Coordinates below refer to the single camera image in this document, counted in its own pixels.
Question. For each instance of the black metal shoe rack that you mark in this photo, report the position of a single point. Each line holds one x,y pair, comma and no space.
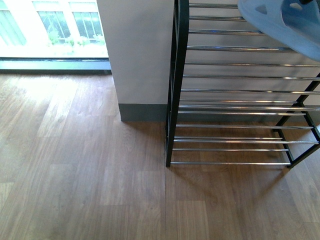
237,91

